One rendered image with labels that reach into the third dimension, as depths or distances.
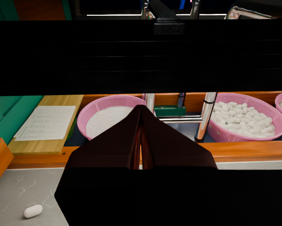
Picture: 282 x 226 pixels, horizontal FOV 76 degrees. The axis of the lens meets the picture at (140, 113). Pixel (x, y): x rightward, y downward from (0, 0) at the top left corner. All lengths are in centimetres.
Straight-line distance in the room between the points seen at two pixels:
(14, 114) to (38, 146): 14
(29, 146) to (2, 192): 12
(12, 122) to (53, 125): 11
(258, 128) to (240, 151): 17
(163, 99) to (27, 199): 55
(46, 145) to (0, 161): 11
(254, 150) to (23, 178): 62
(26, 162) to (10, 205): 10
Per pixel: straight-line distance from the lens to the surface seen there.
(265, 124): 77
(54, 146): 56
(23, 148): 60
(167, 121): 49
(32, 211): 49
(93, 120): 69
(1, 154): 52
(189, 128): 74
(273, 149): 63
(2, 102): 64
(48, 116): 68
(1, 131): 62
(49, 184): 53
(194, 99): 80
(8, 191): 57
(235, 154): 57
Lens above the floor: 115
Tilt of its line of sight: 37 degrees down
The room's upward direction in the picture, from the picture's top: straight up
